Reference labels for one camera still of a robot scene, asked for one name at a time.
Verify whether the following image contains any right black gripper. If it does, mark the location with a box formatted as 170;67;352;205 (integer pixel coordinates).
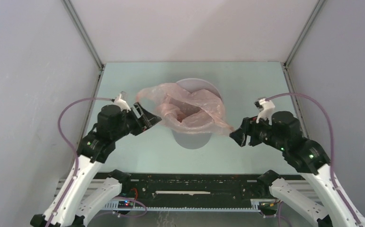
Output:
229;112;286;151

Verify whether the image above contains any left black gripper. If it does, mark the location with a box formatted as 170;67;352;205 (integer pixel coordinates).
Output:
111;102;161;140

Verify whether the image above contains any grey trash bin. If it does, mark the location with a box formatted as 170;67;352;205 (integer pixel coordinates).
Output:
172;78;222;149

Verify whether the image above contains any pink plastic trash bag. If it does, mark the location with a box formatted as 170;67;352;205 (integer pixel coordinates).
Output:
136;83;234;136

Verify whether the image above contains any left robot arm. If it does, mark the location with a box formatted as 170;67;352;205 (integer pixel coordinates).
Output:
30;99;161;227

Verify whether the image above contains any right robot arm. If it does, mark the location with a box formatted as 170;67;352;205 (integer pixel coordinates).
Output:
229;111;365;227

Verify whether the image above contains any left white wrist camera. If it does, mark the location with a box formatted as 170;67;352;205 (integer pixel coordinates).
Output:
112;91;131;112

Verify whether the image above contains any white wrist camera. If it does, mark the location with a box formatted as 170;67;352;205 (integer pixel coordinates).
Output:
254;97;276;123
112;91;131;112

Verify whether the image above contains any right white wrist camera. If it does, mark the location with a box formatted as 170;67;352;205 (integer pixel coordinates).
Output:
254;97;276;123

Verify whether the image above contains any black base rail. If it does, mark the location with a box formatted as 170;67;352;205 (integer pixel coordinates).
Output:
102;173;279;212

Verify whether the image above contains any white cable duct strip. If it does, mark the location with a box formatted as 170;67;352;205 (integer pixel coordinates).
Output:
100;200;265;213

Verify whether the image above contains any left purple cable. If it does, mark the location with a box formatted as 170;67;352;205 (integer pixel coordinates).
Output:
44;97;115;227

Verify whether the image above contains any purple cable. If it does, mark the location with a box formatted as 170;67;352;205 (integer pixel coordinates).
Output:
44;97;115;227
265;92;363;226

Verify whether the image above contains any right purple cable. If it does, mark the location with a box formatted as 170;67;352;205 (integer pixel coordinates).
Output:
265;92;363;226

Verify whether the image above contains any left aluminium frame post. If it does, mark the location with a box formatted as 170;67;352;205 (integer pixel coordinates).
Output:
61;0;104;70

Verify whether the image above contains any aluminium frame post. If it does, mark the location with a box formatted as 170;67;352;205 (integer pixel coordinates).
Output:
61;0;104;70
284;0;327;68

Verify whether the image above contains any right aluminium frame post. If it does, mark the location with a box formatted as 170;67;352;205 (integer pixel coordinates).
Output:
284;0;327;68

